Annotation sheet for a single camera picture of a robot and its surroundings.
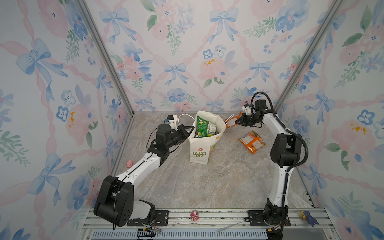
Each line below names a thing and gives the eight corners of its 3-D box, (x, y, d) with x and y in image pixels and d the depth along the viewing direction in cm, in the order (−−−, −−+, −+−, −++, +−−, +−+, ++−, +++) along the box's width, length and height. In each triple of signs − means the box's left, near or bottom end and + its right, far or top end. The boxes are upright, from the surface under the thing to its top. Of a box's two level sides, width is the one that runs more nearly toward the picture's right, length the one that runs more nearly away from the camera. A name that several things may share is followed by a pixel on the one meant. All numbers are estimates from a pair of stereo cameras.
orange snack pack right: (252, 154, 98) (253, 152, 96) (238, 140, 105) (239, 138, 103) (265, 145, 103) (267, 142, 100) (251, 132, 110) (252, 130, 107)
